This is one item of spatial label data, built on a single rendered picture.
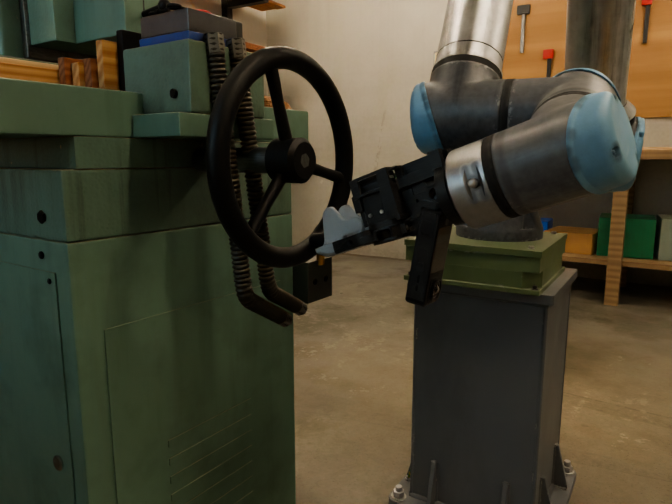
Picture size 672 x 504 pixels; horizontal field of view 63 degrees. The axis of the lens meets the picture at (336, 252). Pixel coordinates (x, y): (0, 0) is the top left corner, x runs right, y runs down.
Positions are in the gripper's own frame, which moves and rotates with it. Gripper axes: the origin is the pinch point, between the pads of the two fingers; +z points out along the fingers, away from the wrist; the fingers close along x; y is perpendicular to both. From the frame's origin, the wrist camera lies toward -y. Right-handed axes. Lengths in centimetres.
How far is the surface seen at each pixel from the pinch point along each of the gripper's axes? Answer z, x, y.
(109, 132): 16.9, 14.8, 22.8
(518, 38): 41, -330, 112
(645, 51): -24, -334, 71
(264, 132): 7.8, -4.3, 20.0
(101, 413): 29.5, 18.8, -12.0
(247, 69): -3.0, 8.7, 22.9
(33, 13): 39, 7, 52
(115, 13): 24, 3, 45
